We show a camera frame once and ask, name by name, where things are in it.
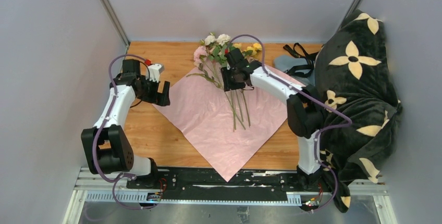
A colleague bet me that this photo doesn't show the yellow fake flower stem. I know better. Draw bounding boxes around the yellow fake flower stem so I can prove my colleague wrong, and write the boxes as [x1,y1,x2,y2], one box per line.
[233,42,264,128]

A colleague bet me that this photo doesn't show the black strap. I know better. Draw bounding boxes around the black strap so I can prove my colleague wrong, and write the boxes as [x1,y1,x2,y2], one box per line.
[283,43,320,78]

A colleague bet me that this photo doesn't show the pink wrapping paper sheet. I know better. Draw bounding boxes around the pink wrapping paper sheet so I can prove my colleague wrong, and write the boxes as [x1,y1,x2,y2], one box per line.
[149,54,299,180]

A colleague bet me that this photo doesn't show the light blue cloth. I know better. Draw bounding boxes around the light blue cloth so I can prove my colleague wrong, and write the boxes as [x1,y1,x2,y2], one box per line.
[273,55,315,84]

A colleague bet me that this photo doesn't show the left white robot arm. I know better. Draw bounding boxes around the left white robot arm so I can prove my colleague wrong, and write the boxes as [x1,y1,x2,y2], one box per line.
[81,55,170,189]

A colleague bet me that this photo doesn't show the white fake rose stem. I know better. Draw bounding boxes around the white fake rose stem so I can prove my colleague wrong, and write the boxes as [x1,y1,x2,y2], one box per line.
[193,32,244,130]

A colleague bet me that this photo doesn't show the pink fake flower stem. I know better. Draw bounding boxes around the pink fake flower stem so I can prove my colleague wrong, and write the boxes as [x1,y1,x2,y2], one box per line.
[191,43,250,130]

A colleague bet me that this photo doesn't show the dark floral blanket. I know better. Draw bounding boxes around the dark floral blanket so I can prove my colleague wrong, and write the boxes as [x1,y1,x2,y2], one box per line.
[315,10,402,213]

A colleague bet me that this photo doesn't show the small bud leafy sprig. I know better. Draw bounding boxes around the small bud leafy sprig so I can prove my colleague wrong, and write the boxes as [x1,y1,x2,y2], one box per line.
[186,63,224,89]

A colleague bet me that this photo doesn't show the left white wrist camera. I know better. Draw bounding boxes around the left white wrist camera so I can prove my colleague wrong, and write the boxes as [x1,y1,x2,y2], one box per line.
[148,64,165,82]

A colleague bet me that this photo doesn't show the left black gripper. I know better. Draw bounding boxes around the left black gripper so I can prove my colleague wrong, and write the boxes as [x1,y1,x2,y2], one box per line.
[138,76,170,107]

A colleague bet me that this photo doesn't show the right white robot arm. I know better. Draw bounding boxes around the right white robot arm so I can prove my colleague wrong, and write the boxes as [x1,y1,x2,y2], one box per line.
[221,48,325,192]

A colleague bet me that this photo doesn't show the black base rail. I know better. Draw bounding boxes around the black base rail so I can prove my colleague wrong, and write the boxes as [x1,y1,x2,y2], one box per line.
[126,167,331,207]

